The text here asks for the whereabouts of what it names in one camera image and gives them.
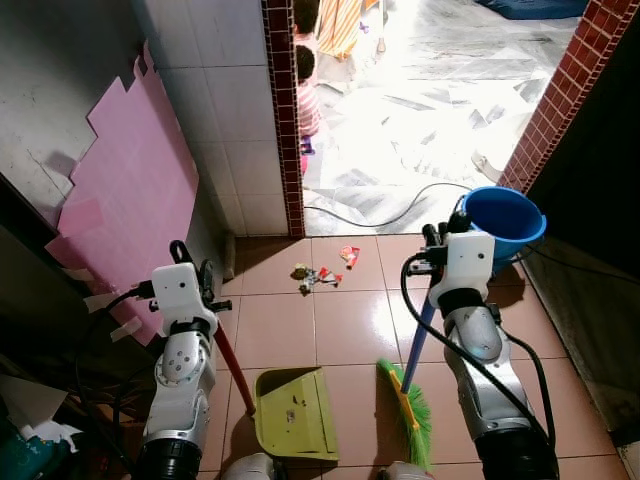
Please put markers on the dark blue mat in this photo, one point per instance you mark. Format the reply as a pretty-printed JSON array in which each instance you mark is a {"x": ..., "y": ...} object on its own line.
[{"x": 530, "y": 8}]

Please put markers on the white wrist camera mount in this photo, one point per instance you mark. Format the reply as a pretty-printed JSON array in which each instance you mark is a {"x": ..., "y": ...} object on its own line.
[
  {"x": 180, "y": 290},
  {"x": 466, "y": 258}
]

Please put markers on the teal container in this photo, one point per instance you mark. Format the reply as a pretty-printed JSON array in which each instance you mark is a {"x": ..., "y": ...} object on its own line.
[{"x": 30, "y": 455}]

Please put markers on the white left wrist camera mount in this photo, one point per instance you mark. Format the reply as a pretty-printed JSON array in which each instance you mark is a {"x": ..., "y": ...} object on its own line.
[{"x": 180, "y": 290}]

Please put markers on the grey left robot leg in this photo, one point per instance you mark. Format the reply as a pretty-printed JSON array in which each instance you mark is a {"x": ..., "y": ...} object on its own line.
[{"x": 248, "y": 468}]

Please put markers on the child in pink shirt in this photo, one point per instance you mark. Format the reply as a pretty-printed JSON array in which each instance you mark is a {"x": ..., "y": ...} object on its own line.
[{"x": 303, "y": 18}]

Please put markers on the grey robot leg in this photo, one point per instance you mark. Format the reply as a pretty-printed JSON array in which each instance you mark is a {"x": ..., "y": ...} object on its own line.
[
  {"x": 248, "y": 468},
  {"x": 403, "y": 472}
]

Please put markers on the crumpled yellowish wrapper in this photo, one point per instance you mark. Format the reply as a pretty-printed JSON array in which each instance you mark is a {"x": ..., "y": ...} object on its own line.
[{"x": 301, "y": 275}]

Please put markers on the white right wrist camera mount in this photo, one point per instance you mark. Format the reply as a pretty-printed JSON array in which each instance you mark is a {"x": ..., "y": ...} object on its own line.
[{"x": 466, "y": 258}]

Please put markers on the blue plastic bucket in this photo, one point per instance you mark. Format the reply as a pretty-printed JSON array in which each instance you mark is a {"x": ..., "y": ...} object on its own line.
[{"x": 505, "y": 222}]

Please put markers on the grey right robot leg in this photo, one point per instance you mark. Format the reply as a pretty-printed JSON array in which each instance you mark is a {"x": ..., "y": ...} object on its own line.
[{"x": 403, "y": 472}]

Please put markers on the child in striped shirt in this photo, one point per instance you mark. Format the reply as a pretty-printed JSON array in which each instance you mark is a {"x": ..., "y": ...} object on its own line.
[{"x": 306, "y": 100}]

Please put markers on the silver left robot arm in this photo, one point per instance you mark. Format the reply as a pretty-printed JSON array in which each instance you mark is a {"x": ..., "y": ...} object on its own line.
[{"x": 180, "y": 385}]

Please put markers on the orange striped cloth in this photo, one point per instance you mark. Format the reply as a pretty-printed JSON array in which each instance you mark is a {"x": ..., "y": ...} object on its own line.
[{"x": 340, "y": 25}]

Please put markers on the red orange snack wrapper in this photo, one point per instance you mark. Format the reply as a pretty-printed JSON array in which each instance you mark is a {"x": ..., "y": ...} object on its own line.
[{"x": 350, "y": 255}]

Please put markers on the red and white wrapper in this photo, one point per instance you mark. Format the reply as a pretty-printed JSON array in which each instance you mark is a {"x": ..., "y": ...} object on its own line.
[{"x": 328, "y": 277}]

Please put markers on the pink foam board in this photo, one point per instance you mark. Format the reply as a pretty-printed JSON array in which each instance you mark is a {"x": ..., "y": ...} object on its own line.
[{"x": 135, "y": 190}]

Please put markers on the pale slipper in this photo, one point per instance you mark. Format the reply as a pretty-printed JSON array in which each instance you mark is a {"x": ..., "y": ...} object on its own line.
[{"x": 490, "y": 166}]

